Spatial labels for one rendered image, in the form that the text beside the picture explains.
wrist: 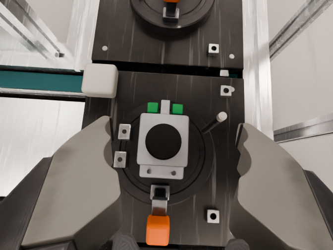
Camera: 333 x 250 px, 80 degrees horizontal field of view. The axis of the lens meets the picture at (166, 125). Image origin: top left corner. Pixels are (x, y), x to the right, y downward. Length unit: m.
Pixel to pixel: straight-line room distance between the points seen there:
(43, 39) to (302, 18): 0.37
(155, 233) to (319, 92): 0.45
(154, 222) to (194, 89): 0.20
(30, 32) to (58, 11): 0.25
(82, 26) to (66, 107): 0.14
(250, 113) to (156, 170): 0.19
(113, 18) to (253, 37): 0.24
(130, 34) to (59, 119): 0.19
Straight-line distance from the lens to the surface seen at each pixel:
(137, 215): 0.30
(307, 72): 0.55
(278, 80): 0.50
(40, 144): 0.40
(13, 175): 0.42
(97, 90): 0.30
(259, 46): 0.39
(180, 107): 0.23
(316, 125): 0.32
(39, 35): 0.34
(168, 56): 0.33
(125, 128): 0.26
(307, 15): 0.38
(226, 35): 0.37
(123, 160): 0.26
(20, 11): 0.33
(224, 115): 0.20
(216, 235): 0.31
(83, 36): 0.39
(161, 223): 0.19
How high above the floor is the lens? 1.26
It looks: 79 degrees down
